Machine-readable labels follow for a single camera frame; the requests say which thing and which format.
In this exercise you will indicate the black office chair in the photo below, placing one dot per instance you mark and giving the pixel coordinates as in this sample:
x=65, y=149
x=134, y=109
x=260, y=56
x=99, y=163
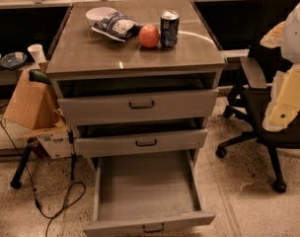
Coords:
x=250, y=95

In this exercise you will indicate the top grey drawer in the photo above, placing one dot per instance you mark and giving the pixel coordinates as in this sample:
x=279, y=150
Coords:
x=138, y=107

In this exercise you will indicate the red apple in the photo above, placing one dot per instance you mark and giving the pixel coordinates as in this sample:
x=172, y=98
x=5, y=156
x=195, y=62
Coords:
x=149, y=36

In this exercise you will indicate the black tripod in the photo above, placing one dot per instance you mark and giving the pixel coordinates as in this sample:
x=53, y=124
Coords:
x=16, y=181

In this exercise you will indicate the blue soda can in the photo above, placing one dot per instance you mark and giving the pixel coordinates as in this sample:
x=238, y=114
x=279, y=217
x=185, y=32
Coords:
x=169, y=26

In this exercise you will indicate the dark blue plate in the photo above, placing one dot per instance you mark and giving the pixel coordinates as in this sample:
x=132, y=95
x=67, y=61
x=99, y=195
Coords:
x=13, y=60

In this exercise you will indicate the white bowl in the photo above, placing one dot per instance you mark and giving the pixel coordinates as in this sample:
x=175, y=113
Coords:
x=96, y=14

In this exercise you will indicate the bottom grey drawer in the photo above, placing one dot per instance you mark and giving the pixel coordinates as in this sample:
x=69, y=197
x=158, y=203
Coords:
x=146, y=194

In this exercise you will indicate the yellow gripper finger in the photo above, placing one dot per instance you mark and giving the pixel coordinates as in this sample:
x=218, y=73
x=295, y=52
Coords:
x=287, y=105

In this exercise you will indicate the blue chip bag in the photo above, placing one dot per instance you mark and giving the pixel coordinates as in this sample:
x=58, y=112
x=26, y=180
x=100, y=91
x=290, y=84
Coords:
x=117, y=26

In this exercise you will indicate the grey drawer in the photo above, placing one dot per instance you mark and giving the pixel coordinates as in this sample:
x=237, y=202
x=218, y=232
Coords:
x=138, y=107
x=141, y=143
x=146, y=194

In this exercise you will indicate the white cardboard box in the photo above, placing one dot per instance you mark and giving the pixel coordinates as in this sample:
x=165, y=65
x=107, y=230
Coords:
x=54, y=140

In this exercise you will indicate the middle grey drawer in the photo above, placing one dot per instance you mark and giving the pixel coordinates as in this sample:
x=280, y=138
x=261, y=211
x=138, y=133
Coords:
x=141, y=143

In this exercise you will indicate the grey drawer cabinet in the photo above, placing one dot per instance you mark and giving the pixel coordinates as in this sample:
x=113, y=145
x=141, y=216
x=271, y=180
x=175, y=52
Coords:
x=88, y=64

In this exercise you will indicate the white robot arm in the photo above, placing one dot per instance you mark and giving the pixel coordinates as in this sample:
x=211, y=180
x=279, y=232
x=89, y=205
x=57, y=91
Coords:
x=286, y=35

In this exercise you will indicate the white paper cup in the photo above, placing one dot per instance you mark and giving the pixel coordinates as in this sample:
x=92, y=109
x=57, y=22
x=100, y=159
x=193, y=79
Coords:
x=37, y=53

